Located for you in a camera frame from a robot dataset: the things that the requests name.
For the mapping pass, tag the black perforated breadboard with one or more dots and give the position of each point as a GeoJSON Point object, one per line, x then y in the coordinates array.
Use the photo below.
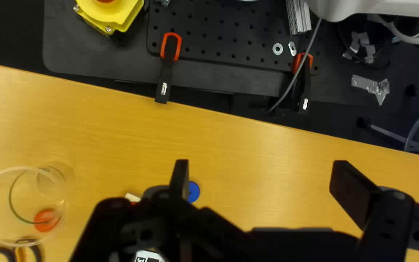
{"type": "Point", "coordinates": [218, 30]}

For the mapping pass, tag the grey ribbed metal bracket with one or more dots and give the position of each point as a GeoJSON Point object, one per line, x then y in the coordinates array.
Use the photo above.
{"type": "Point", "coordinates": [296, 17]}

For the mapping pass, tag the blue plastic disc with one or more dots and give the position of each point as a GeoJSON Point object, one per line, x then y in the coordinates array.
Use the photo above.
{"type": "Point", "coordinates": [193, 191]}

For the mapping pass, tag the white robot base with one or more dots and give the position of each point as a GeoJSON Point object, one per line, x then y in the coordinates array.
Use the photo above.
{"type": "Point", "coordinates": [363, 8]}

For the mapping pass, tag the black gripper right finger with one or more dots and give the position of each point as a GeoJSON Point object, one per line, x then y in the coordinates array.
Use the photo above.
{"type": "Point", "coordinates": [355, 190]}

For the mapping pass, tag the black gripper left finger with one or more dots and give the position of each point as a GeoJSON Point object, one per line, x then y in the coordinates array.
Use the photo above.
{"type": "Point", "coordinates": [180, 180]}

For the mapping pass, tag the small metal washer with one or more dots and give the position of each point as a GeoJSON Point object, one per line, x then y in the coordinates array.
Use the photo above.
{"type": "Point", "coordinates": [276, 49]}

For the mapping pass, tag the crumpled silver tape piece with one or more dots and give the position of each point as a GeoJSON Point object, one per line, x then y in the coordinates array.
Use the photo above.
{"type": "Point", "coordinates": [362, 46]}
{"type": "Point", "coordinates": [371, 88]}

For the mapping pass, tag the yellow emergency stop button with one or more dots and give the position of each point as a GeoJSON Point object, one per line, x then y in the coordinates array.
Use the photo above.
{"type": "Point", "coordinates": [107, 12]}

